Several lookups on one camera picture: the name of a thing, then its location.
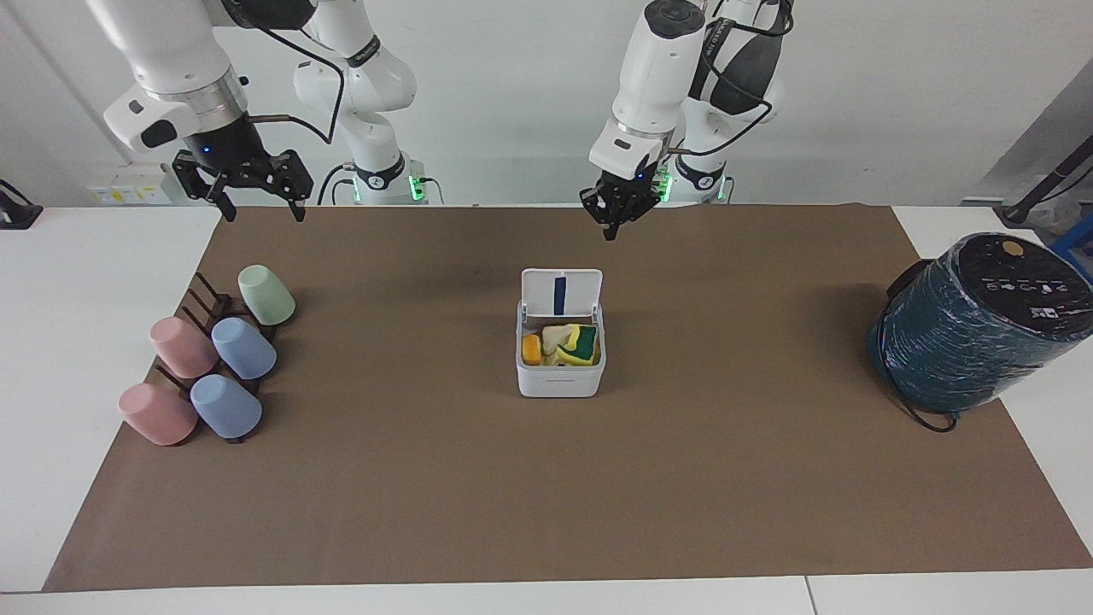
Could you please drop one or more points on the pink plastic cup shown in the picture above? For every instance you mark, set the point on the pink plastic cup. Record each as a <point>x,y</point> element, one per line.
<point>181,346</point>
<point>158,414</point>

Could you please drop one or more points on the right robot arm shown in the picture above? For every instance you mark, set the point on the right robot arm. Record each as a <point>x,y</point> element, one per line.
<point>162,51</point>

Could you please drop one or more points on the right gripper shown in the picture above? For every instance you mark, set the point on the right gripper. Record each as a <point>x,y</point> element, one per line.
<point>224,143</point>

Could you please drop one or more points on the black stand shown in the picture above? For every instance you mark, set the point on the black stand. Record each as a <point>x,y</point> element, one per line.
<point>1046,184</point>
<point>17,213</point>

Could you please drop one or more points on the dark teal wrapped cylinder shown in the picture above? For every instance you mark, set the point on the dark teal wrapped cylinder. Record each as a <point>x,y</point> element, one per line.
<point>973,333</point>

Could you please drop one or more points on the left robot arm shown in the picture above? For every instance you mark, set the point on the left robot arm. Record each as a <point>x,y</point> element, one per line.
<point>657,68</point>

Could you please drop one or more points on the green plastic cup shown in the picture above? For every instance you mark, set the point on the green plastic cup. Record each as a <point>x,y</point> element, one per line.
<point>266,295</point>

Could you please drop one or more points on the beige sponge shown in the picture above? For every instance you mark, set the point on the beige sponge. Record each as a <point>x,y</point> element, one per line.
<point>555,340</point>

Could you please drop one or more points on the white trash can with lid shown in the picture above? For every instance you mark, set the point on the white trash can with lid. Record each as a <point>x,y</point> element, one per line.
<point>559,380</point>

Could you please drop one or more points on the orange sponge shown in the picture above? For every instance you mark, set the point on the orange sponge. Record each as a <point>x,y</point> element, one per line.
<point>531,350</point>

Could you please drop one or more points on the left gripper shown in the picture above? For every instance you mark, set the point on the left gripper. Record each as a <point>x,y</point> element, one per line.
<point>625,186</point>

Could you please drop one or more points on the blue plastic cup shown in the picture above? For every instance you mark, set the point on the blue plastic cup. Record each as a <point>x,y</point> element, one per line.
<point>226,407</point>
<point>245,348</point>

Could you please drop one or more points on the white wall socket box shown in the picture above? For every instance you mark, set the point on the white wall socket box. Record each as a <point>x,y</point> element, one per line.
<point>128,192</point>

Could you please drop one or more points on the dark brown cup rack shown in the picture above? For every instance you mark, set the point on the dark brown cup rack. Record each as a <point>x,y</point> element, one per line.
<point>209,301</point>

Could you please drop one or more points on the blue object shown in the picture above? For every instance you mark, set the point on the blue object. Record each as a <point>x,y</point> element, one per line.
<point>1078,248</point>

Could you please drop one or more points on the yellow and green sponge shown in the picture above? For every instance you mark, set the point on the yellow and green sponge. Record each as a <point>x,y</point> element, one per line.
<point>585,343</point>

